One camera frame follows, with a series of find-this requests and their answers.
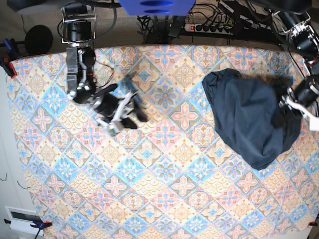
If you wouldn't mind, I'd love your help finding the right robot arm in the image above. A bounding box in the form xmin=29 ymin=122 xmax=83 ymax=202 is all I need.
xmin=57 ymin=0 xmax=148 ymax=133

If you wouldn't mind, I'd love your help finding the blue orange clamp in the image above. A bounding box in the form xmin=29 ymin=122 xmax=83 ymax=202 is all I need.
xmin=4 ymin=219 xmax=52 ymax=239
xmin=0 ymin=38 xmax=18 ymax=79

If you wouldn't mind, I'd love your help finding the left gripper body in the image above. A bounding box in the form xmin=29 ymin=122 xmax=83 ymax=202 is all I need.
xmin=279 ymin=76 xmax=319 ymax=118

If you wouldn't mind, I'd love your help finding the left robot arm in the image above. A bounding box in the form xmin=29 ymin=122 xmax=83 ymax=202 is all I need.
xmin=268 ymin=0 xmax=319 ymax=131

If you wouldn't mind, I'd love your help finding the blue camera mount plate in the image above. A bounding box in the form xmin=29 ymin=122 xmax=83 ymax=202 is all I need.
xmin=119 ymin=0 xmax=195 ymax=16

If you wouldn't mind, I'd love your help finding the white power strip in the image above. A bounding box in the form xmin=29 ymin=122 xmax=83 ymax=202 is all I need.
xmin=184 ymin=23 xmax=231 ymax=34

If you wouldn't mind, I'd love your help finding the dark navy t-shirt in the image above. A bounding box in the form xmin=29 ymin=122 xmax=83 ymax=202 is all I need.
xmin=202 ymin=68 xmax=301 ymax=170

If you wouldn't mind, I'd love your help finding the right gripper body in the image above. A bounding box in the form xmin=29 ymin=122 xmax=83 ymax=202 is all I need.
xmin=93 ymin=91 xmax=135 ymax=127

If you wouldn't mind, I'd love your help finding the orange clamp bottom right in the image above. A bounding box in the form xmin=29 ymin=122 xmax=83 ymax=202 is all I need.
xmin=308 ymin=222 xmax=318 ymax=227

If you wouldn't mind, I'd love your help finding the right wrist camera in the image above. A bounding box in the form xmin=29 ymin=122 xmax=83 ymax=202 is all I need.
xmin=108 ymin=121 xmax=124 ymax=137

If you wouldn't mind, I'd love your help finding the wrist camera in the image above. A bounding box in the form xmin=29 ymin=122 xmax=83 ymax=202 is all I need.
xmin=309 ymin=117 xmax=319 ymax=131
xmin=108 ymin=121 xmax=124 ymax=137

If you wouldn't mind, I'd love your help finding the blue orange clamp top left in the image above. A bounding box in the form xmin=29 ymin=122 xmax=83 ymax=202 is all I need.
xmin=0 ymin=38 xmax=18 ymax=79

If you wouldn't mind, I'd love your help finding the blue orange clamp bottom left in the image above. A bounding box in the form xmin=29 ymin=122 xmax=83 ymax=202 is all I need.
xmin=4 ymin=219 xmax=52 ymax=239

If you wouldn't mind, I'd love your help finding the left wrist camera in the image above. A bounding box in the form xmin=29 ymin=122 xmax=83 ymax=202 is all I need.
xmin=309 ymin=117 xmax=319 ymax=131

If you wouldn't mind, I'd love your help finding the white wall outlet box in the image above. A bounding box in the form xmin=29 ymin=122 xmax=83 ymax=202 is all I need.
xmin=5 ymin=206 xmax=41 ymax=235

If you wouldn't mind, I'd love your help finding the patterned colourful tablecloth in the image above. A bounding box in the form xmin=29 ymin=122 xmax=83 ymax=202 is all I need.
xmin=6 ymin=45 xmax=319 ymax=239

